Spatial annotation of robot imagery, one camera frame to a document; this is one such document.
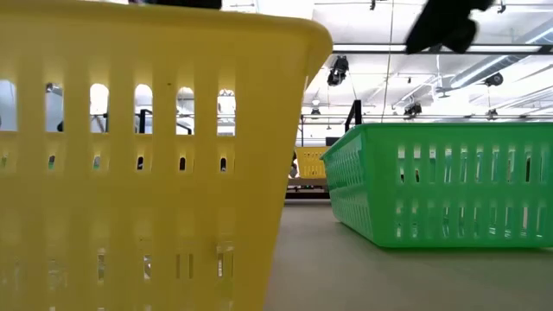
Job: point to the black hanging ceiling device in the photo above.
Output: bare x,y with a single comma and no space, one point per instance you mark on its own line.
412,109
338,71
493,79

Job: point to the black horizontal beam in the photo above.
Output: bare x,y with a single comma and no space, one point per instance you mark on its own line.
389,51

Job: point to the green plastic slotted basket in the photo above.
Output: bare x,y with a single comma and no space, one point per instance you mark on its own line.
380,185

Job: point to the tan table mat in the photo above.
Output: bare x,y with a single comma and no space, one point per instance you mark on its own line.
389,281

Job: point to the yellow plastic slotted basket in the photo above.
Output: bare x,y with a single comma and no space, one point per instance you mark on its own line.
311,166
173,43

